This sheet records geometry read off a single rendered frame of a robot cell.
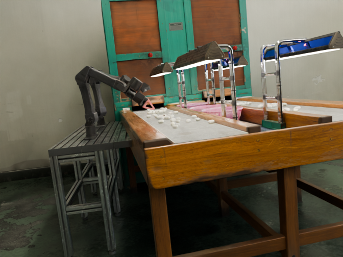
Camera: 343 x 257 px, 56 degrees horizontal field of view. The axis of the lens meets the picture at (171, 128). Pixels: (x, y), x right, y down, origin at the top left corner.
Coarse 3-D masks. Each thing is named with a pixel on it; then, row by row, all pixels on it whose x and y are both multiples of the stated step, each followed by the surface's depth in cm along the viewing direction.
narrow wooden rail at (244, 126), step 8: (184, 112) 226; (192, 112) 207; (200, 112) 202; (208, 120) 174; (216, 120) 161; (224, 120) 152; (232, 120) 149; (240, 128) 133; (248, 128) 126; (256, 128) 127
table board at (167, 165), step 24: (192, 144) 120; (216, 144) 122; (240, 144) 124; (264, 144) 126; (288, 144) 128; (312, 144) 130; (336, 144) 132; (168, 168) 119; (192, 168) 121; (216, 168) 123; (240, 168) 125; (264, 168) 127
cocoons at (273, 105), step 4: (240, 104) 250; (244, 104) 244; (248, 104) 246; (268, 104) 223; (272, 104) 217; (276, 104) 215; (284, 104) 212; (284, 108) 187; (288, 108) 182; (296, 108) 182; (300, 108) 185
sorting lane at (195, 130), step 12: (144, 120) 209; (156, 120) 203; (168, 120) 197; (180, 120) 190; (192, 120) 184; (204, 120) 179; (168, 132) 149; (180, 132) 146; (192, 132) 142; (204, 132) 139; (216, 132) 136; (228, 132) 133; (240, 132) 130
